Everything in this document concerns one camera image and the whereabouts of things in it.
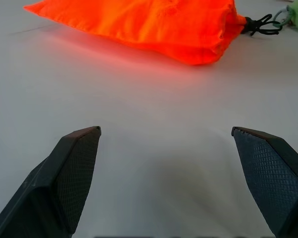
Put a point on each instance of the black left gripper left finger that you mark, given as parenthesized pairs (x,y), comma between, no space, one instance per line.
(52,188)

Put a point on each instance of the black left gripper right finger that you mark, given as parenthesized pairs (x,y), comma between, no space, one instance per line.
(270,178)

